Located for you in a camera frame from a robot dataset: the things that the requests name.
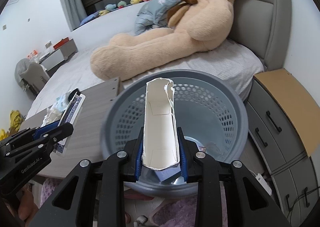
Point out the grey wooden board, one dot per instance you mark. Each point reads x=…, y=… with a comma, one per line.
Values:
x=85, y=140

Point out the blue grey pillow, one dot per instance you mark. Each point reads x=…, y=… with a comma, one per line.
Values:
x=153, y=15

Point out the large beige teddy bear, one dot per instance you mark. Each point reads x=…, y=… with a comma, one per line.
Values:
x=175, y=24

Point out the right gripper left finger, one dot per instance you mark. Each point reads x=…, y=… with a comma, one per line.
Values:
x=122, y=166

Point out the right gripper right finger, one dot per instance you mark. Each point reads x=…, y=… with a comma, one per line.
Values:
x=198, y=167

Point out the torn white carton box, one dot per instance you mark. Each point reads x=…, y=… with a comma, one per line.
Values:
x=160, y=142

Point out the blue patterned card box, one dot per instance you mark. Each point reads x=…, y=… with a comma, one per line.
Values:
x=76, y=100

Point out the lavender box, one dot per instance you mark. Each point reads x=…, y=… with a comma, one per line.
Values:
x=168, y=173

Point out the bed with checked sheet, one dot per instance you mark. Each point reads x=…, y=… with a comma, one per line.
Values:
x=231, y=62

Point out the orange red box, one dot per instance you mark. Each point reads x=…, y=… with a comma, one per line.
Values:
x=61, y=42

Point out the yellow plush toy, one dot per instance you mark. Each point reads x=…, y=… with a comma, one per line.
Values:
x=16, y=119

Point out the grey chair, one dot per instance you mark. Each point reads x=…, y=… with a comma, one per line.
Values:
x=31, y=76

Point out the white power strip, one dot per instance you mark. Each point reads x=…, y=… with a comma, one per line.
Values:
x=264, y=184

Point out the blue tissue packet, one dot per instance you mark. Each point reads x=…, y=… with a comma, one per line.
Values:
x=55, y=112

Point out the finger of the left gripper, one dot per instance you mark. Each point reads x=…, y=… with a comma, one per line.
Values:
x=46, y=142
x=30, y=133

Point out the grey upholstered headboard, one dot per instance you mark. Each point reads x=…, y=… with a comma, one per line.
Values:
x=263, y=26

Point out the person's left hand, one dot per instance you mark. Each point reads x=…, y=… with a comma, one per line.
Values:
x=27, y=209

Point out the grey perforated waste basket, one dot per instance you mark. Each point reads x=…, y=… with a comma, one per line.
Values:
x=210, y=114

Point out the grey nightstand with drawers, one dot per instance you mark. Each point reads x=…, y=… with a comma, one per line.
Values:
x=291, y=171

